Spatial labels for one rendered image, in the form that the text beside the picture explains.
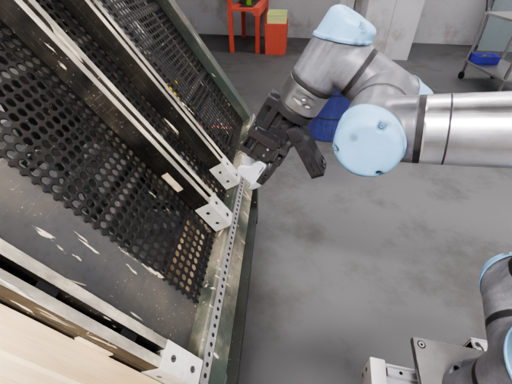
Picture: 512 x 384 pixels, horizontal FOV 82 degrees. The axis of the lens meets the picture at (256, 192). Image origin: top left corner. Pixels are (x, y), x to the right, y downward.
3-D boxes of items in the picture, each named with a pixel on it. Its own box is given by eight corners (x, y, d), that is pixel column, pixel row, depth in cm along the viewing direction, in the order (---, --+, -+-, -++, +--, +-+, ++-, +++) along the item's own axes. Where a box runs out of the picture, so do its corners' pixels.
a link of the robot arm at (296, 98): (331, 88, 51) (329, 107, 45) (315, 109, 54) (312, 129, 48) (293, 64, 50) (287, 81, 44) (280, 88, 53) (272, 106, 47)
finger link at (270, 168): (257, 171, 61) (278, 141, 56) (265, 176, 62) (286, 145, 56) (253, 185, 58) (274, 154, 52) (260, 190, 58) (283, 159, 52)
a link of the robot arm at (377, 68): (391, 156, 42) (328, 110, 42) (398, 123, 50) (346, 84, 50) (438, 113, 36) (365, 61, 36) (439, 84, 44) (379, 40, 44)
